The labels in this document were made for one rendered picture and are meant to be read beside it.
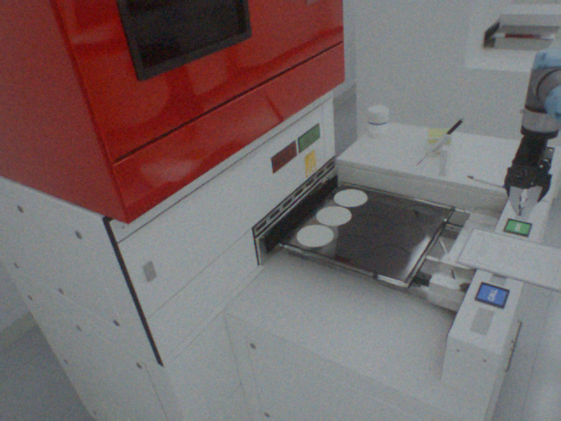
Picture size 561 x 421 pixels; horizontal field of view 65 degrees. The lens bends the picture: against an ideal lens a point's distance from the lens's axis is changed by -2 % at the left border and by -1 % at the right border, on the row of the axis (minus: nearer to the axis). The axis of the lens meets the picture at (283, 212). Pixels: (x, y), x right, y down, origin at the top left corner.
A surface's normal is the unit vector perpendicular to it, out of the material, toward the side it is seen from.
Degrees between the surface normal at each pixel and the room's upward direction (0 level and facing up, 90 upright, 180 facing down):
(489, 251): 0
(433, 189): 90
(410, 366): 0
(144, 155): 90
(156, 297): 90
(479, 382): 90
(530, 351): 0
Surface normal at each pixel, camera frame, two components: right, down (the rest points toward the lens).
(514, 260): -0.10, -0.83
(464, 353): -0.55, 0.50
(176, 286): 0.83, 0.23
